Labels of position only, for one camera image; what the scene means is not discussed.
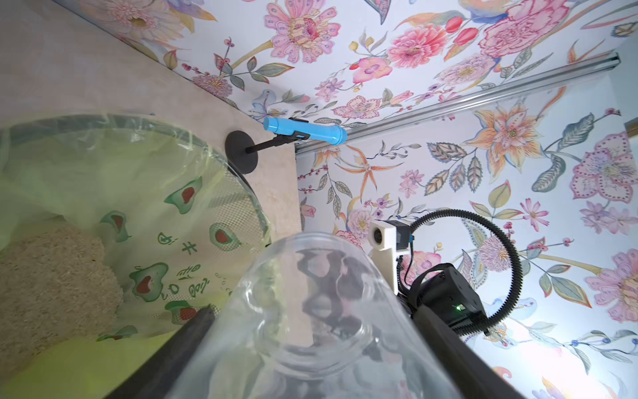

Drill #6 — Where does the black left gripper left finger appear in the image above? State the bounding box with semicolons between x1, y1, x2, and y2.
106;306;216;399

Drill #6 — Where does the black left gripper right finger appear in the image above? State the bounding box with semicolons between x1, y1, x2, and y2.
412;306;523;399

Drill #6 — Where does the rice jar beige lid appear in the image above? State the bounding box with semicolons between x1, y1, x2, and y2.
169;233;460;398

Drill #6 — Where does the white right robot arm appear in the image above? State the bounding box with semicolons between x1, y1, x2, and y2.
395;209;523;336

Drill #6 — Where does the rice pile in bin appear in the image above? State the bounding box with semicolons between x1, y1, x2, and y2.
1;221;123;379

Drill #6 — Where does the black mesh waste bin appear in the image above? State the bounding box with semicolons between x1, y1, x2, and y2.
1;114;270;324

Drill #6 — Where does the green plastic bin liner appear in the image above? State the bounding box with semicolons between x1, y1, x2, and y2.
1;114;272;398

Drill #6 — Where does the blue toy microphone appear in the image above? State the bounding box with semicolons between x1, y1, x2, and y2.
263;117;347;146

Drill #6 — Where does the aluminium corner post right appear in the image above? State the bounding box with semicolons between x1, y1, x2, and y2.
301;52;621;142

